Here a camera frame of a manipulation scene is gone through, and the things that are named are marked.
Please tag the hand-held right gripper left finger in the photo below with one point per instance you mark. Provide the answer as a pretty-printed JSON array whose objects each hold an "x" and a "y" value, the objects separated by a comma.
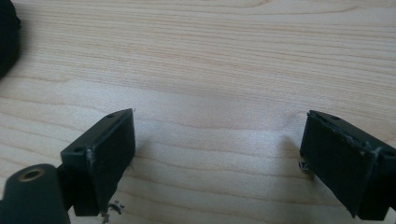
[{"x": 102, "y": 155}]

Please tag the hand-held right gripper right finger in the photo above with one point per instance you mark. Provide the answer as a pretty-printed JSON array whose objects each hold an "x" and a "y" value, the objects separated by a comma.
[{"x": 345, "y": 165}]

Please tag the black round object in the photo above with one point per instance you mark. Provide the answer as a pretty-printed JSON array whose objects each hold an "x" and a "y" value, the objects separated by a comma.
[{"x": 7, "y": 37}]

